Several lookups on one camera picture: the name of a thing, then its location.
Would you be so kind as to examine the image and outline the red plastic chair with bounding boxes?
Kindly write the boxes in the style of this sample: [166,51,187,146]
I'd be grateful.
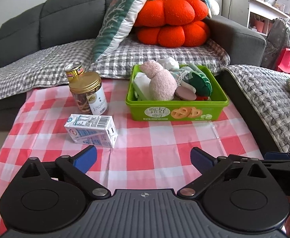
[275,48,290,73]

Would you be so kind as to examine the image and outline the dark grey sofa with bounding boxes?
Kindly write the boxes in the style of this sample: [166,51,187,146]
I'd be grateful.
[0,0,267,132]

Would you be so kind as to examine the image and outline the green plastic box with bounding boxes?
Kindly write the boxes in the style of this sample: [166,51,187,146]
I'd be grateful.
[125,64,229,122]

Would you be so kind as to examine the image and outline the green plush vegetable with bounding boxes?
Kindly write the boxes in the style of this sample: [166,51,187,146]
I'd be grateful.
[188,71,213,97]

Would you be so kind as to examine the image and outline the pale green fluffy cloth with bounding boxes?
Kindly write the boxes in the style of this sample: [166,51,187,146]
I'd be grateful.
[186,64,205,75]

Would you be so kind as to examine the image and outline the pink checked tablecloth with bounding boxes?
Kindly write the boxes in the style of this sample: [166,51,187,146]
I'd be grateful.
[0,78,265,236]

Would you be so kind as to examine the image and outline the grey quilted blanket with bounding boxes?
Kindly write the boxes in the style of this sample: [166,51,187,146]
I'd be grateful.
[222,64,290,154]

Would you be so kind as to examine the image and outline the mauve round plush pad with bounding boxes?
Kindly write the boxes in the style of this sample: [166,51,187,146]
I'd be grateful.
[174,87,197,101]

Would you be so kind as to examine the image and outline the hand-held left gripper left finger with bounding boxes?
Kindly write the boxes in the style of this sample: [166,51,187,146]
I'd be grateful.
[18,145,111,201]

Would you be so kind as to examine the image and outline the white shelf unit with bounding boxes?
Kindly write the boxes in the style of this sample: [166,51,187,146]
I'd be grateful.
[231,0,290,37]

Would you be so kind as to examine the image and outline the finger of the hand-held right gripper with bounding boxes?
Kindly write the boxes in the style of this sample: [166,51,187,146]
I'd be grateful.
[264,151,290,161]
[228,154,290,166]

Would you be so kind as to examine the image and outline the pink plush toy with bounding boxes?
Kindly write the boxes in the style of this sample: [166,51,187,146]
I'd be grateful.
[140,60,178,101]

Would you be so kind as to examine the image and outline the yellow label can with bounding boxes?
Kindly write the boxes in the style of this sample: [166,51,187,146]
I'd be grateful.
[64,62,83,82]

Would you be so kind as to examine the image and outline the teal and white pillow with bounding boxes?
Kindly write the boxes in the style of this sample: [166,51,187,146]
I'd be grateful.
[94,0,150,61]

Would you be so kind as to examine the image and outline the orange pumpkin cushion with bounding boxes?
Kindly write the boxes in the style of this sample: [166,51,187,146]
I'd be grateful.
[135,21,211,48]
[134,0,209,28]

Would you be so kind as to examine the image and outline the grey checked sofa cover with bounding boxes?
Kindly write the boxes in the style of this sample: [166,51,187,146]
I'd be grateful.
[0,33,231,100]

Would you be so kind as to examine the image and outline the white milk carton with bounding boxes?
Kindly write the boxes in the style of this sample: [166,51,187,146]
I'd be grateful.
[64,114,118,149]

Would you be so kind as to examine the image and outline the grey backpack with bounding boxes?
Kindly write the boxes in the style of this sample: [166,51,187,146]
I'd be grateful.
[261,18,290,71]

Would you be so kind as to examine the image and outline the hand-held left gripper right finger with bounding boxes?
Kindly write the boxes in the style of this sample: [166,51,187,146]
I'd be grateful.
[177,147,270,199]

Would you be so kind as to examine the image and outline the gold lid snack jar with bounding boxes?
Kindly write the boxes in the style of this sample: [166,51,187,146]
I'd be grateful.
[69,71,109,116]

